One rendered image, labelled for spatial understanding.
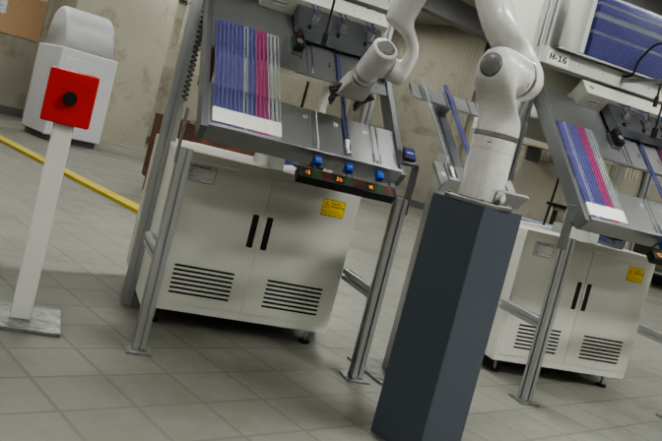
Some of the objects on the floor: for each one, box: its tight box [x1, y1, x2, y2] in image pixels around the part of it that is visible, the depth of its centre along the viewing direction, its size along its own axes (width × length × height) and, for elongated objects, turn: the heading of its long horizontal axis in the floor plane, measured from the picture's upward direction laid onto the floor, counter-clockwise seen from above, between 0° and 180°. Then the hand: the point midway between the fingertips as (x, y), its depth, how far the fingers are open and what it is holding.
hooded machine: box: [22, 6, 118, 149], centre depth 871 cm, size 78×67×153 cm
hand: (343, 102), depth 255 cm, fingers open, 8 cm apart
